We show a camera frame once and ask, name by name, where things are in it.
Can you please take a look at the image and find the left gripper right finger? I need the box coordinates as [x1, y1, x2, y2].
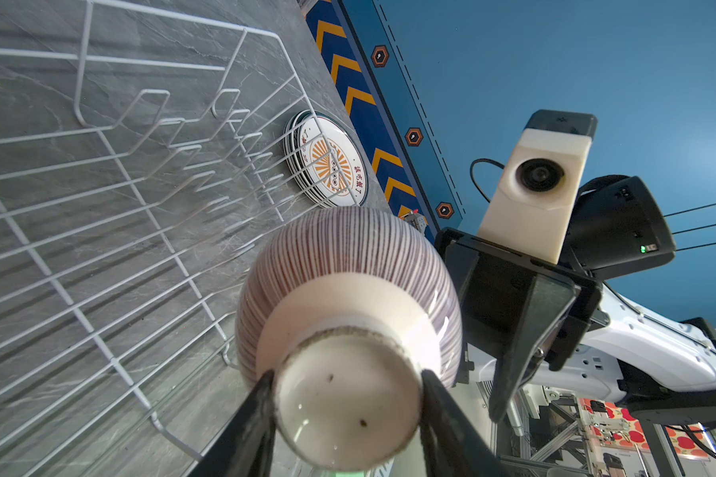
[419, 370, 507, 477]

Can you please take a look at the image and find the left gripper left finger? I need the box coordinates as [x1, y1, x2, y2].
[188, 370, 276, 477]

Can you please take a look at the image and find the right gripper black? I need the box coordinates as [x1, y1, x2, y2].
[435, 228, 603, 423]

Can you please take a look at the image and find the clear upside-down glass bowl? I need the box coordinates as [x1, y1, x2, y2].
[236, 207, 463, 472]

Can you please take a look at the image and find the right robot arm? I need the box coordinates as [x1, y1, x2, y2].
[436, 175, 716, 427]

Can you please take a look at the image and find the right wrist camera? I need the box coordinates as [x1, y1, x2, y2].
[477, 109, 598, 264]

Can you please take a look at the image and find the white wire dish rack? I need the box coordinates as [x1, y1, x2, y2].
[0, 1, 341, 476]

